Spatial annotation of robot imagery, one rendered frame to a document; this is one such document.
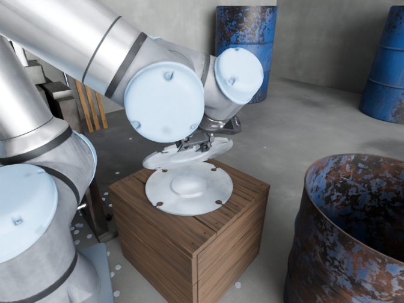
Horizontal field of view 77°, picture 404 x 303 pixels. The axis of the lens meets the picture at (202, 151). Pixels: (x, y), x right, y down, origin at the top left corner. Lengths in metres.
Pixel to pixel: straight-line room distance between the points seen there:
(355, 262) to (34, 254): 0.56
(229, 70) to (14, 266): 0.36
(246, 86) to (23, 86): 0.32
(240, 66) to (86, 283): 0.40
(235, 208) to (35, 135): 0.55
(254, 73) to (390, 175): 0.68
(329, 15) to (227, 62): 3.25
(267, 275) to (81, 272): 0.76
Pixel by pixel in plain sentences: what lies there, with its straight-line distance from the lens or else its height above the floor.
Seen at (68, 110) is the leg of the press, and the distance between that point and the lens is 0.92.
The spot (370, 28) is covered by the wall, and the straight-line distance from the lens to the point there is 3.43.
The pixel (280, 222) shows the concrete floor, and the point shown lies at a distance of 1.29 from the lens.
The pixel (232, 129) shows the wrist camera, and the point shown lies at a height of 0.63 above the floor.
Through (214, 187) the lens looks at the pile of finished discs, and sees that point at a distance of 0.85.
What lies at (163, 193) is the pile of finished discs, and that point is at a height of 0.35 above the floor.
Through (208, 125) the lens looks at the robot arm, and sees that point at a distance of 0.47.
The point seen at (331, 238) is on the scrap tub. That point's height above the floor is 0.44.
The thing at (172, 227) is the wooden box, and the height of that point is 0.35.
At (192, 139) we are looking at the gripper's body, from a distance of 0.54.
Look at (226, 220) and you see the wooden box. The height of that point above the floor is 0.35.
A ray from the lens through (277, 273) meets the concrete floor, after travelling 1.10.
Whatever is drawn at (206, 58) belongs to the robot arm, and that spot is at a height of 0.81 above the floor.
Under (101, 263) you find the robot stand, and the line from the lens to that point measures 0.56.
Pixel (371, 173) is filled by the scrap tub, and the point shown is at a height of 0.42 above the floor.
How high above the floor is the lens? 0.87
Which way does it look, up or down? 30 degrees down
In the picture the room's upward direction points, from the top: straight up
